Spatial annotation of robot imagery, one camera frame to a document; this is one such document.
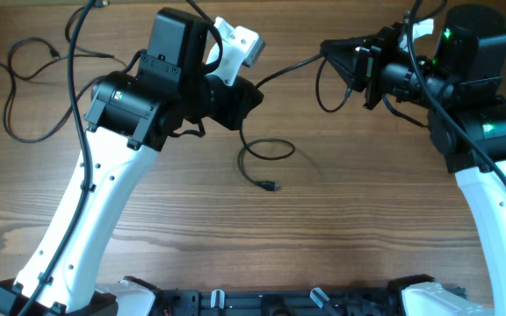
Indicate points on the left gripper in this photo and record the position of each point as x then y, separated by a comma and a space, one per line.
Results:
239, 103

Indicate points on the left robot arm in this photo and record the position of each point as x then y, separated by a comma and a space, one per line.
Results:
188, 72

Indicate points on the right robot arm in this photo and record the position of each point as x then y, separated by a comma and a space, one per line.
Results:
458, 86

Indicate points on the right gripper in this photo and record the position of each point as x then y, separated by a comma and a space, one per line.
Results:
353, 66

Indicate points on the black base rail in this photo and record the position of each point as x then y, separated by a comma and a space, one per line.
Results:
356, 301

